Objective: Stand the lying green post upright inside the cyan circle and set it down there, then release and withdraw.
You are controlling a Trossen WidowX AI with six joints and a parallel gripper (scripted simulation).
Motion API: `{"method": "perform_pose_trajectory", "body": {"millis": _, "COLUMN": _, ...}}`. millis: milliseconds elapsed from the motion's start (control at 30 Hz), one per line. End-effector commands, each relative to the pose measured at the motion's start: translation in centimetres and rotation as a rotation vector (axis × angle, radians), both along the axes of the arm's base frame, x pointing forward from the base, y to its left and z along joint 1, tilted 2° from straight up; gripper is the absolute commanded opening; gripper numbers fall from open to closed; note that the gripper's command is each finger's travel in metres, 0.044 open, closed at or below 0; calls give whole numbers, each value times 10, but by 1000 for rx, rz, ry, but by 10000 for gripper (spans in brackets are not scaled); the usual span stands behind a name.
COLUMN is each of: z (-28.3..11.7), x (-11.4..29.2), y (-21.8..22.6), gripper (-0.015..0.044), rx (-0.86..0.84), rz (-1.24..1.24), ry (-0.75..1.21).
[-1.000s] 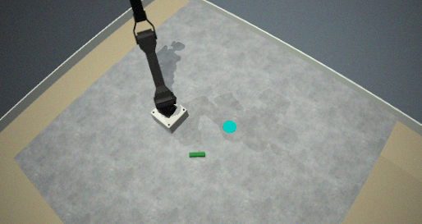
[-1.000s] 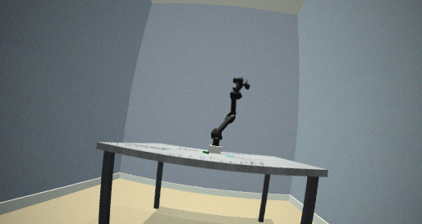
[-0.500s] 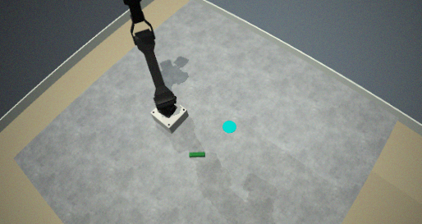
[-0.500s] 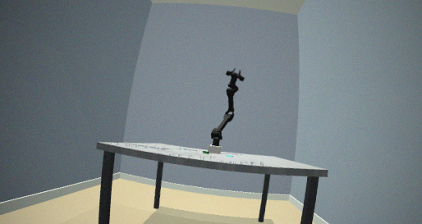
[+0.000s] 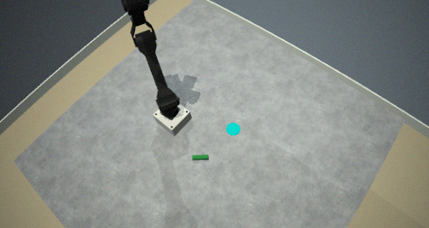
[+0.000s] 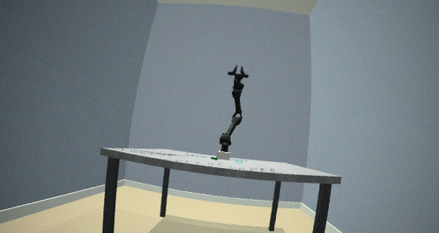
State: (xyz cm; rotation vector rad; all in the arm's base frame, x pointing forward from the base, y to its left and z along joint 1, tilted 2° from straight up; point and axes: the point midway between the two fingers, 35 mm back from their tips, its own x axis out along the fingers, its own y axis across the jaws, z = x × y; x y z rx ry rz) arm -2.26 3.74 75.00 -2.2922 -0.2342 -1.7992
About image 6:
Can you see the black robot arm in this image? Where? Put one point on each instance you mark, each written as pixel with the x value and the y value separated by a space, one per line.
pixel 236 93

